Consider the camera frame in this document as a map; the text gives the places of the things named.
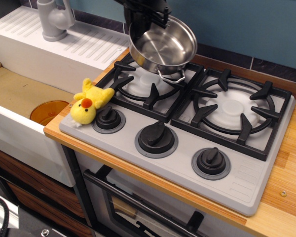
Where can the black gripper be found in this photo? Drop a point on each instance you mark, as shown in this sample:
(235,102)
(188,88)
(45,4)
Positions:
(137,20)

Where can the black right stove knob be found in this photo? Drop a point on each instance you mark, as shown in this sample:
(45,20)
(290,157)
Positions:
(211,164)

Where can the yellow stuffed duck toy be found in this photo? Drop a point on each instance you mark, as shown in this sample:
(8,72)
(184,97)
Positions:
(88,102)

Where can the oven door with black handle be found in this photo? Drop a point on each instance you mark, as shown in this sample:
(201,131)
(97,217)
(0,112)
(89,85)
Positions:
(132,215)

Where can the black burner grate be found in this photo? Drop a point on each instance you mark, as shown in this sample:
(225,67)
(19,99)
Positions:
(238,113)
(146,93)

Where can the white toy sink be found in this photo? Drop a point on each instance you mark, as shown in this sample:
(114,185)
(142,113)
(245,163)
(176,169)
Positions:
(34,71)

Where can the black left stove knob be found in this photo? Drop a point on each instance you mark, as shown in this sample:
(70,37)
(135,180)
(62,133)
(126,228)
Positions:
(109,121)

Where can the orange plastic plate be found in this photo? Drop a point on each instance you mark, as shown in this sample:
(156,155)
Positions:
(46,112)

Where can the stainless steel pan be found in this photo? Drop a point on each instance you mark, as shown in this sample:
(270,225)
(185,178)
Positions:
(164,51)

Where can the black right burner grate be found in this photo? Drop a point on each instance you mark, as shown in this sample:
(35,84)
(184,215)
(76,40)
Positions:
(238,113)

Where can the grey toy faucet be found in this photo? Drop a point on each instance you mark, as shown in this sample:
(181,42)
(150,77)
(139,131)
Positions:
(54,21)

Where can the black middle stove knob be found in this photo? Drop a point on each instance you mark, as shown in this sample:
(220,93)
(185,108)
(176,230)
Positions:
(156,141)

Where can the wooden drawer fronts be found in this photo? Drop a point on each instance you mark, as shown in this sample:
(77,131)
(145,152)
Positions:
(43,196)

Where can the black left burner grate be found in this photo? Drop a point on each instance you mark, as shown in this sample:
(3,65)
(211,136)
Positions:
(146,93)

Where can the black stove knob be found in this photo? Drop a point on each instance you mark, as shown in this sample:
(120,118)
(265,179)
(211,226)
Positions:
(211,164)
(156,141)
(109,121)

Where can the grey toy stove top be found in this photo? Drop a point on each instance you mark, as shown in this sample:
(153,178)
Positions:
(240,190)

